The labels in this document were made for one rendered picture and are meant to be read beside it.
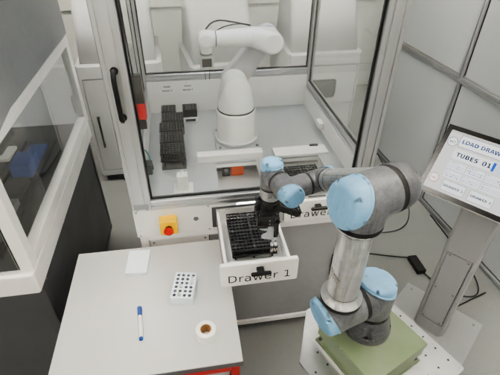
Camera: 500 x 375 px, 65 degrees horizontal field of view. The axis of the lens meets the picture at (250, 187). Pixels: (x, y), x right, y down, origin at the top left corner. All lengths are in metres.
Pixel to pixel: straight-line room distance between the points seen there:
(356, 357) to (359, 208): 0.62
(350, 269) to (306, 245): 0.95
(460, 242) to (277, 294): 0.93
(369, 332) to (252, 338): 1.12
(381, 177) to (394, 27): 0.73
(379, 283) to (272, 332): 1.24
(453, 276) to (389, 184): 1.37
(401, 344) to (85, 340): 1.05
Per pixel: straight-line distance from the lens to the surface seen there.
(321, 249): 2.01
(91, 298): 1.66
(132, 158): 1.53
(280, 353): 2.32
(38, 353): 2.16
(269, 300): 2.21
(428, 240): 3.14
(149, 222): 1.72
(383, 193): 0.88
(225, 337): 1.46
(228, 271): 1.45
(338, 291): 1.10
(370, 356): 1.36
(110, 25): 1.35
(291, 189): 1.21
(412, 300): 2.66
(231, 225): 1.63
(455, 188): 1.87
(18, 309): 1.91
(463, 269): 2.18
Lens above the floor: 1.99
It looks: 37 degrees down
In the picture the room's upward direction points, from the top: 1 degrees clockwise
